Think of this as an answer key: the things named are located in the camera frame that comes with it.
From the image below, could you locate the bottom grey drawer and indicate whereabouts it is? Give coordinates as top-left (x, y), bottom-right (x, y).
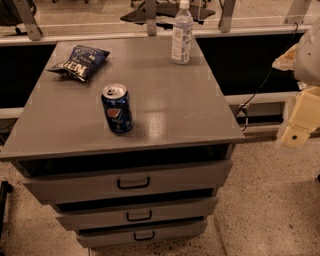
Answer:
top-left (77, 217), bottom-right (207, 248)

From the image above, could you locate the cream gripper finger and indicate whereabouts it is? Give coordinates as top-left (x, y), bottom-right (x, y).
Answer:
top-left (279, 127), bottom-right (310, 148)

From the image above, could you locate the black object at left edge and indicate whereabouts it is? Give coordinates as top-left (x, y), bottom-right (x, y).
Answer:
top-left (0, 181), bottom-right (13, 239)

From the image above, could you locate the grey drawer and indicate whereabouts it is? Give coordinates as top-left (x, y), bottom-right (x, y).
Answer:
top-left (24, 160), bottom-right (232, 204)
top-left (77, 217), bottom-right (207, 248)
top-left (56, 197), bottom-right (217, 231)

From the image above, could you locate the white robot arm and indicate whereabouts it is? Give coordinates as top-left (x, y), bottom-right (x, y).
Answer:
top-left (278, 18), bottom-right (320, 148)

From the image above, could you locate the blue chip bag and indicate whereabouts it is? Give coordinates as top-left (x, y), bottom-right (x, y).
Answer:
top-left (48, 45), bottom-right (110, 82)

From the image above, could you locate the clear plastic water bottle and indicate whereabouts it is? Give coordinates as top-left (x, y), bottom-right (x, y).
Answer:
top-left (171, 0), bottom-right (193, 64)

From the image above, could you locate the black office chair base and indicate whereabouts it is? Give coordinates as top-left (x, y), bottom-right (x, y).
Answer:
top-left (120, 0), bottom-right (215, 25)

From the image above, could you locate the middle grey drawer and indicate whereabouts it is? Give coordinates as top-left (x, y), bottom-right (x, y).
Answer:
top-left (56, 197), bottom-right (217, 231)

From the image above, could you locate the blue pepsi can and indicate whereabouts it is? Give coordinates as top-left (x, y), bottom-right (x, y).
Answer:
top-left (101, 83), bottom-right (133, 133)

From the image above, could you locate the top grey drawer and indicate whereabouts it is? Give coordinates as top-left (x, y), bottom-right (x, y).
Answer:
top-left (24, 160), bottom-right (232, 204)

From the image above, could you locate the grey drawer cabinet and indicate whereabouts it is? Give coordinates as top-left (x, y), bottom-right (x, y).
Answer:
top-left (1, 37), bottom-right (243, 236)

